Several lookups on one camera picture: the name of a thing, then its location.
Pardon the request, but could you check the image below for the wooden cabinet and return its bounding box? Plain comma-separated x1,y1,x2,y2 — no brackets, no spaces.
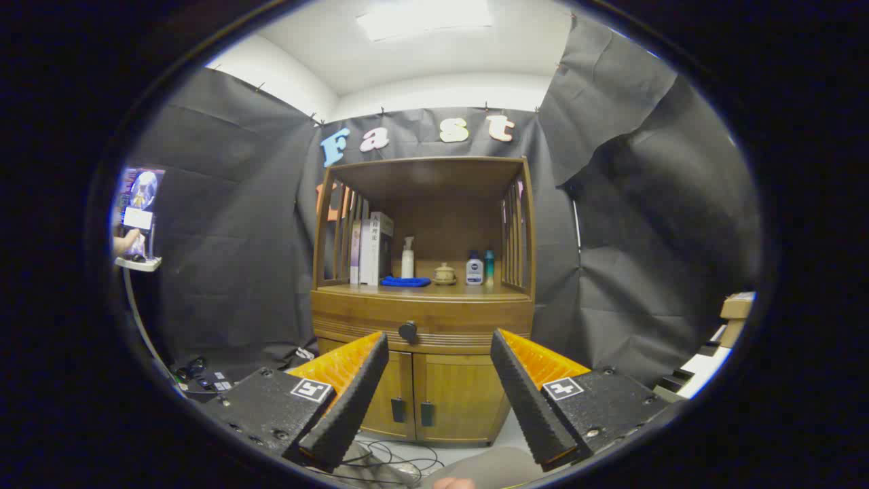
310,156,537,447

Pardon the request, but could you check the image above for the wooden drawer with black knob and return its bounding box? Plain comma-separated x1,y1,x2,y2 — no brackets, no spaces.
311,291,535,354

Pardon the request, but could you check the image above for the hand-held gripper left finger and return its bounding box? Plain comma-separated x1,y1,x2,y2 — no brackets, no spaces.
200,331,390,474

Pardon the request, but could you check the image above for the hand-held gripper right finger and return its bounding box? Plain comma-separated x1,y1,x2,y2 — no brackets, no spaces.
490,328,673,473

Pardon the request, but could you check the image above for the screen on white stand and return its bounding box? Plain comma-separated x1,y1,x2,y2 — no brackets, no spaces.
111,166,187,398

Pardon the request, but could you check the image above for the cardboard box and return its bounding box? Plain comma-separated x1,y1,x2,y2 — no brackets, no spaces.
720,292,756,348

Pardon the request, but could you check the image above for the black electronics box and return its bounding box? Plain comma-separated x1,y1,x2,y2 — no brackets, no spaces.
173,357,235,401

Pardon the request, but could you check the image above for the large white book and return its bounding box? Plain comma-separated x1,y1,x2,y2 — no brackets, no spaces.
358,211,394,287

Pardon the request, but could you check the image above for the thin purple book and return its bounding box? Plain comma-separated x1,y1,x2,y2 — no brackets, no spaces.
349,219,363,285

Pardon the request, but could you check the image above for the white and black equipment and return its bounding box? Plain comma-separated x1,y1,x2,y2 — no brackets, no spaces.
655,326,734,401

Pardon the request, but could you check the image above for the wooden countertop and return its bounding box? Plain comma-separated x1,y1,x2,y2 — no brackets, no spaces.
316,280,532,303

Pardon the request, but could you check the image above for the ceiling light panel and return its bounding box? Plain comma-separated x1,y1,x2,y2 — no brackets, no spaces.
356,0,493,41

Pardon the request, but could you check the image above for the wooden cabinet door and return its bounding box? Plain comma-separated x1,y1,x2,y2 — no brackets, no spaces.
412,353,511,446
318,338,416,441

